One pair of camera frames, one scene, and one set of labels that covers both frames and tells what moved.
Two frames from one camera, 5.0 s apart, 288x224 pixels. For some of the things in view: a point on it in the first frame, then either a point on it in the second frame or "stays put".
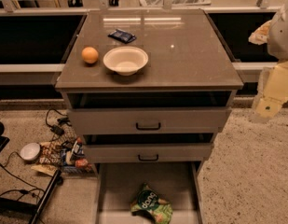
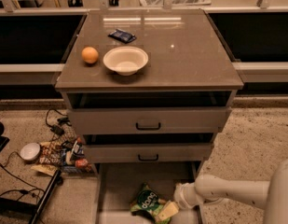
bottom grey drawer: [116, 184] stays put
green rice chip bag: [148, 204] stays put
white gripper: [281, 36] → [183, 196]
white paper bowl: [126, 60] stays put
